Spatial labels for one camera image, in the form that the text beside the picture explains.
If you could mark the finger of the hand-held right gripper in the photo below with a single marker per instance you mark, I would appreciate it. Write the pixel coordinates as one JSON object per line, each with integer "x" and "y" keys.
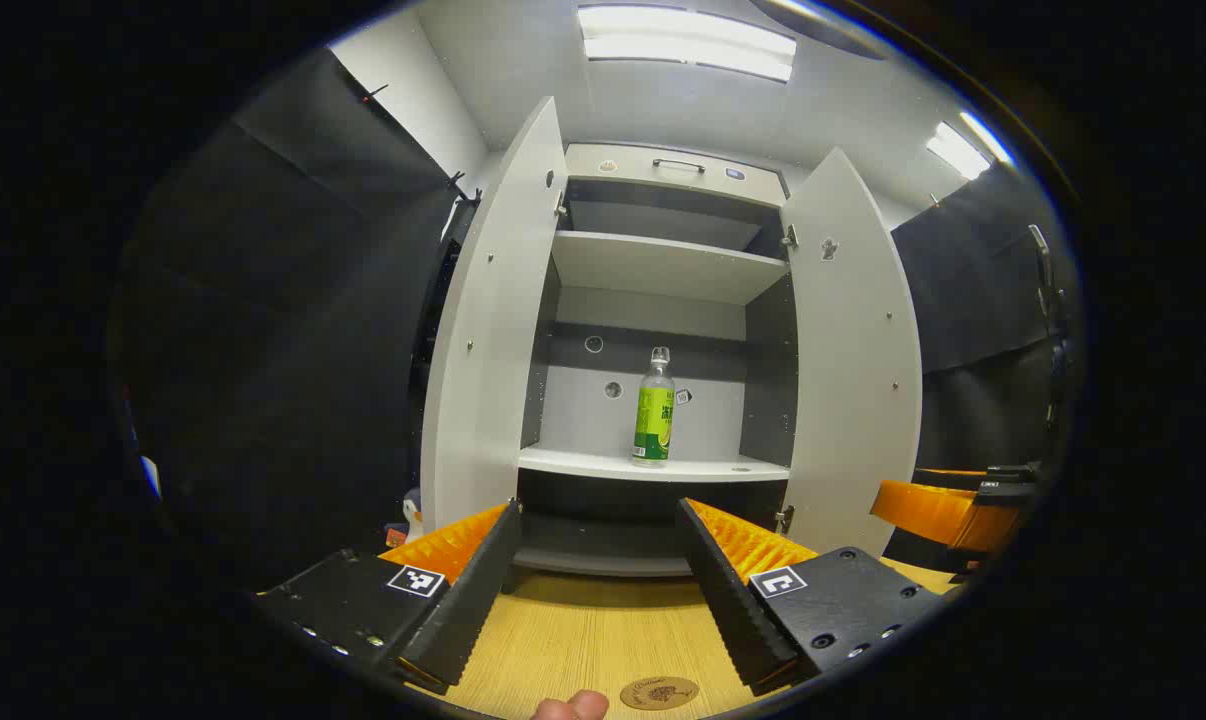
{"x": 938, "y": 515}

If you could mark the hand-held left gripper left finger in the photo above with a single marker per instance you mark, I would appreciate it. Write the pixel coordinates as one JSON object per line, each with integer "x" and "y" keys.
{"x": 473, "y": 600}

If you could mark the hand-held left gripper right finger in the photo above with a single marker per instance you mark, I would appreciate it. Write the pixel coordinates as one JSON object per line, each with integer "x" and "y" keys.
{"x": 728, "y": 600}

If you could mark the round cork coaster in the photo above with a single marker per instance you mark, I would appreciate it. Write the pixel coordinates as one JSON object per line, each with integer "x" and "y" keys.
{"x": 660, "y": 693}

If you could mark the grey cabinet door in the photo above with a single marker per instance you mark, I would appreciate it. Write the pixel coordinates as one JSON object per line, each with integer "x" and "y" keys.
{"x": 853, "y": 380}
{"x": 493, "y": 330}

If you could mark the green label plastic bottle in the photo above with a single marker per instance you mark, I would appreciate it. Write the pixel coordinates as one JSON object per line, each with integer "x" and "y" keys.
{"x": 653, "y": 420}

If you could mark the grey cabinet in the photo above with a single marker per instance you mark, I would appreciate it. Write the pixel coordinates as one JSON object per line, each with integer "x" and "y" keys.
{"x": 663, "y": 265}

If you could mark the grey cabinet drawer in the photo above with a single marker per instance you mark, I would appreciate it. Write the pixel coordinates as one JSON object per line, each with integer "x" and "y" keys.
{"x": 643, "y": 168}

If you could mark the penguin plush toy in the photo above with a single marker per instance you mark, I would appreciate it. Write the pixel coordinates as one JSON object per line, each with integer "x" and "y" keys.
{"x": 413, "y": 520}

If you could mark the small ceiling light panel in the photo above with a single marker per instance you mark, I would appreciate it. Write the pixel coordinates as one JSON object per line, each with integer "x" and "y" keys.
{"x": 958, "y": 150}

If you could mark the large ceiling light panel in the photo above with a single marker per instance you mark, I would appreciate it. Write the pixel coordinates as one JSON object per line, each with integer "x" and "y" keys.
{"x": 683, "y": 45}

